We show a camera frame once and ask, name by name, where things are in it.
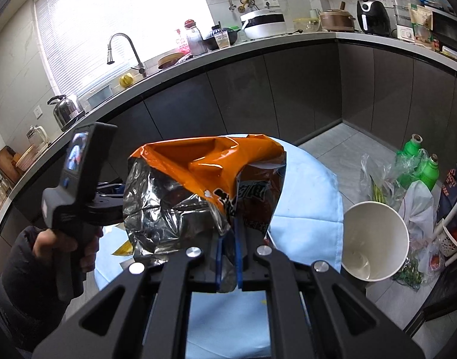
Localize orange foil snack bag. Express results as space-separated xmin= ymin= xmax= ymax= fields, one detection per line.
xmin=122 ymin=132 xmax=288 ymax=266

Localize person's left forearm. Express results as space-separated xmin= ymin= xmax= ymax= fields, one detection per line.
xmin=0 ymin=226 xmax=69 ymax=358

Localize white paper trash bucket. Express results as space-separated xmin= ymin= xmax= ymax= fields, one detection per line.
xmin=342 ymin=201 xmax=409 ymax=284

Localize chrome kitchen faucet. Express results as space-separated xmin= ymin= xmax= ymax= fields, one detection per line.
xmin=107 ymin=33 xmax=147 ymax=77

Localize dark kitchen cabinets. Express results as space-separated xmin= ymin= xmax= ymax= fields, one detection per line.
xmin=0 ymin=39 xmax=457 ymax=270

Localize person's left hand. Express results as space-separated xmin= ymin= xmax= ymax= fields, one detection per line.
xmin=32 ymin=227 xmax=103 ymax=272

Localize glass pitcher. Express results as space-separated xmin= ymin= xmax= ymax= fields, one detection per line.
xmin=27 ymin=125 xmax=50 ymax=149

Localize light blue cartoon tablecloth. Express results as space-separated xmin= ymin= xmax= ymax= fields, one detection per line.
xmin=95 ymin=138 xmax=343 ymax=358

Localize steel kettle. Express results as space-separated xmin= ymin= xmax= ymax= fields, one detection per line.
xmin=48 ymin=94 xmax=86 ymax=132

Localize yellow lemon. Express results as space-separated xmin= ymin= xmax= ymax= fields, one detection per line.
xmin=119 ymin=73 xmax=134 ymax=88

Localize clear plastic bag with greens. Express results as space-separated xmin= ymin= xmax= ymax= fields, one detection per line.
xmin=359 ymin=148 xmax=428 ymax=210

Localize white plastic bag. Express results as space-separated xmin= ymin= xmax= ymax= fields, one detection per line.
xmin=398 ymin=181 xmax=435 ymax=250

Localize green bottle back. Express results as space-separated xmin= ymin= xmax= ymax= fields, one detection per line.
xmin=395 ymin=134 xmax=423 ymax=190

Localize green bottle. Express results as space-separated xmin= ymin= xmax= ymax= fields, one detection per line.
xmin=419 ymin=154 xmax=439 ymax=191
xmin=395 ymin=134 xmax=423 ymax=190

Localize glass jar red lid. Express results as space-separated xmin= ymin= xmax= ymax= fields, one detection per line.
xmin=184 ymin=19 xmax=208 ymax=57

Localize green bottle front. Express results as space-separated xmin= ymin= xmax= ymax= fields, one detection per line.
xmin=419 ymin=154 xmax=439 ymax=191

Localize navy shopping bag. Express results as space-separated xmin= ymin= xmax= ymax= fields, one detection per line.
xmin=437 ymin=164 xmax=457 ymax=229

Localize white rice cooker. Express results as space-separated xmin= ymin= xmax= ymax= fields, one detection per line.
xmin=241 ymin=8 xmax=287 ymax=40

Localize brown pot with lid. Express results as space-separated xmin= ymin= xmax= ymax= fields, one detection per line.
xmin=319 ymin=1 xmax=355 ymax=33

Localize black air fryer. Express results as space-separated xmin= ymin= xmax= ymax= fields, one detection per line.
xmin=357 ymin=0 xmax=391 ymax=36

